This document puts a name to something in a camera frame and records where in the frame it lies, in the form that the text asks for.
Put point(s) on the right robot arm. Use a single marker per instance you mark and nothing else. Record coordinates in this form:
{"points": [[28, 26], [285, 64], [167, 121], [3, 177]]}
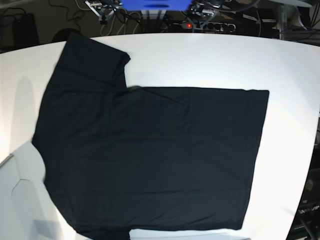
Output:
{"points": [[103, 9]]}

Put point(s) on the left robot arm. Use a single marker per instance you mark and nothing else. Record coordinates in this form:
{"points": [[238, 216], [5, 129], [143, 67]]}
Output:
{"points": [[200, 10]]}

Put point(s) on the black T-shirt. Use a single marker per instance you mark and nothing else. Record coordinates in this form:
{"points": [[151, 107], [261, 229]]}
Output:
{"points": [[153, 158]]}

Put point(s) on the black power strip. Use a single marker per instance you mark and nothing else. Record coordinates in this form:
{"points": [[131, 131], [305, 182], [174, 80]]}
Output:
{"points": [[206, 27]]}

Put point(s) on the blue plastic box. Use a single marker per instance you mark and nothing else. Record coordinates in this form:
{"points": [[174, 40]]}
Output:
{"points": [[168, 5]]}

